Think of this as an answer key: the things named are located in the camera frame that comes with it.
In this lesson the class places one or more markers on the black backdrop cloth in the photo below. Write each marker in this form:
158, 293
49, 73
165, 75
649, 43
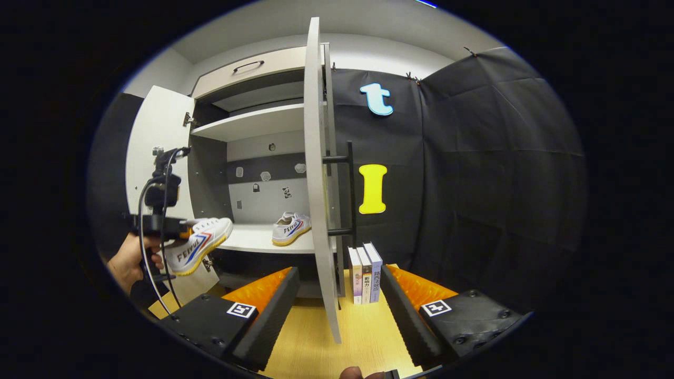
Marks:
484, 184

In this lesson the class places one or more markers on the white canvas shoe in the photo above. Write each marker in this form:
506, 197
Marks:
290, 229
202, 245

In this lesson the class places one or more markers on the grey book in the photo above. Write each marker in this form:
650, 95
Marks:
366, 279

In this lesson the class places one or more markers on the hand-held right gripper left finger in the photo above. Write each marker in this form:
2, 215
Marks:
271, 321

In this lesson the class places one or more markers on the white book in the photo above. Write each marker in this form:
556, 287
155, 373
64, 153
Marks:
354, 279

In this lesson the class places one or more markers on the white shoe cabinet door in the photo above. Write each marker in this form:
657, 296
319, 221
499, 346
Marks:
316, 158
152, 131

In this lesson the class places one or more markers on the white shoe cabinet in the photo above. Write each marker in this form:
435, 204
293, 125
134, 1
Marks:
263, 205

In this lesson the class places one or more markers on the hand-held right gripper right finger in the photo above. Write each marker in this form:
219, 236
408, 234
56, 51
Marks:
405, 316

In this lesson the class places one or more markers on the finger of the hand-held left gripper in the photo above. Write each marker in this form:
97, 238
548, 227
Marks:
185, 233

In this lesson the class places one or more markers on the lavender book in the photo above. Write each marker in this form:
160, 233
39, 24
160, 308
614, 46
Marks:
376, 273

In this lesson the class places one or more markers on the white cabinet drawer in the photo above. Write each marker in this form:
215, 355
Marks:
274, 66

